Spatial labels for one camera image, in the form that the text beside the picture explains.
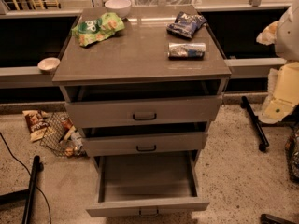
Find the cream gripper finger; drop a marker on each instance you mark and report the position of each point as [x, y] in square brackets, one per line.
[268, 35]
[283, 93]

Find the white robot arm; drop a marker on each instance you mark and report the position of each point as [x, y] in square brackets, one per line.
[287, 41]

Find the grey middle drawer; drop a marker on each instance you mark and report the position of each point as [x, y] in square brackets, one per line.
[145, 138]

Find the grey drawer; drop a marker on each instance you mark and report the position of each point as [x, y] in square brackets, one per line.
[146, 185]
[145, 138]
[145, 103]

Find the grey drawer cabinet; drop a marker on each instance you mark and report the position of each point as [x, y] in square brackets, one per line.
[138, 54]

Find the grey bottom drawer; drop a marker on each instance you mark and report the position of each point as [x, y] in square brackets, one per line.
[146, 185]

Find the grey top drawer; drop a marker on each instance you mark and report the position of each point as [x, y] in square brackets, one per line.
[145, 103]

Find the dark blue snack bag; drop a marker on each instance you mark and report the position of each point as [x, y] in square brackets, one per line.
[185, 25]

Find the black foot bottom right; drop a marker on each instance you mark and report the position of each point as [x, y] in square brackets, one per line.
[269, 219]

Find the white bowl on cabinet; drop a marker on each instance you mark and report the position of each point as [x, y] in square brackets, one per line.
[120, 7]

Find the green chip bag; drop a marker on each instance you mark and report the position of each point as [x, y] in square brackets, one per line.
[97, 30]

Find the small white bowl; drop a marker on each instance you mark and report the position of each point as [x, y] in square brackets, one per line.
[48, 65]

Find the brown snack bag on floor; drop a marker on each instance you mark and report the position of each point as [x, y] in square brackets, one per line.
[36, 121]

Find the black stand leg left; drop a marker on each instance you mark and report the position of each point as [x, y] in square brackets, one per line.
[27, 195]

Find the wire basket at right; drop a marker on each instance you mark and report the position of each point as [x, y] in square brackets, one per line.
[292, 155]

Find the wire basket with snacks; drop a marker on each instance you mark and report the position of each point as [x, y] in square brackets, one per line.
[62, 137]

